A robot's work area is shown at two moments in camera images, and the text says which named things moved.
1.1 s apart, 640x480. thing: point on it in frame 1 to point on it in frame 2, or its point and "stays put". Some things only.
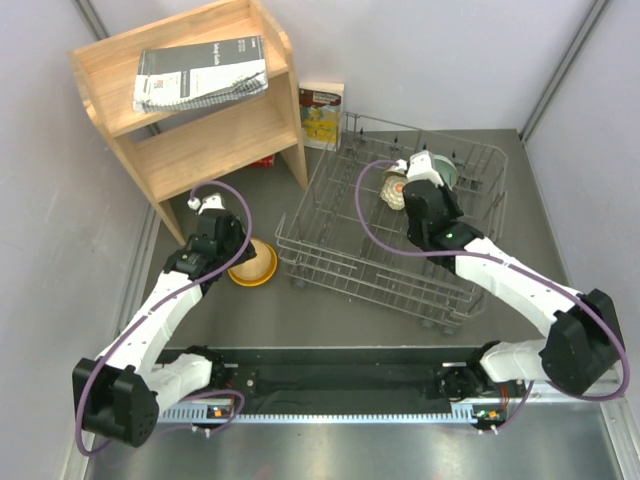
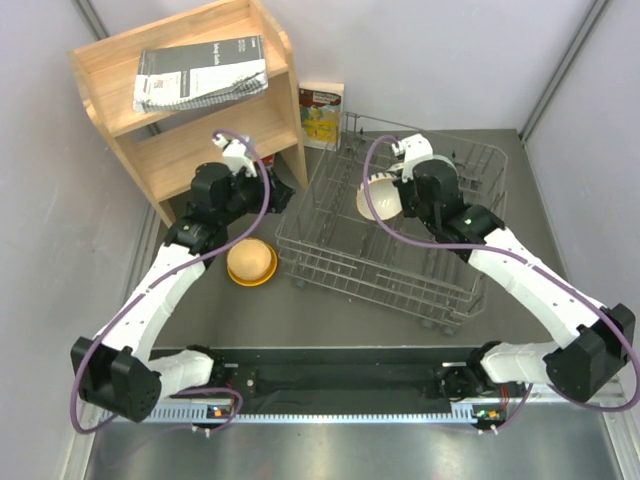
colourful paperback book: x=322 y=111 stays put
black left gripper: x=237 y=230 to x=279 y=194
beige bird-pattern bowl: x=256 y=267 stays put
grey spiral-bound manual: x=186 y=75 stays put
